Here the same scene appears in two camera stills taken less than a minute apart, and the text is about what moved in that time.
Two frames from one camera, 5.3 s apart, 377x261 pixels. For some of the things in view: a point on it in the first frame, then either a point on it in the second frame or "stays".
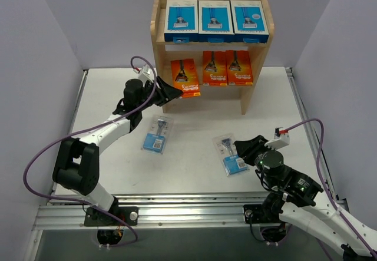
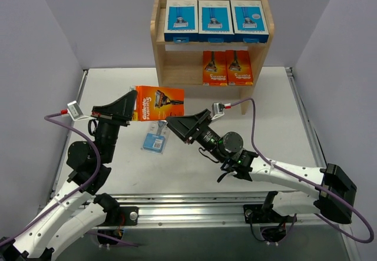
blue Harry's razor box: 181,23 stays
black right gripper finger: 245,148 to 185,126
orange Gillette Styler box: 185,78 to 155,102
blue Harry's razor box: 215,22 stays
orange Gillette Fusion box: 238,69 stays
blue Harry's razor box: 249,25 stays
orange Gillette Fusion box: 214,68 stays
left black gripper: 159,92 to 111,119
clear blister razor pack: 157,134 stays
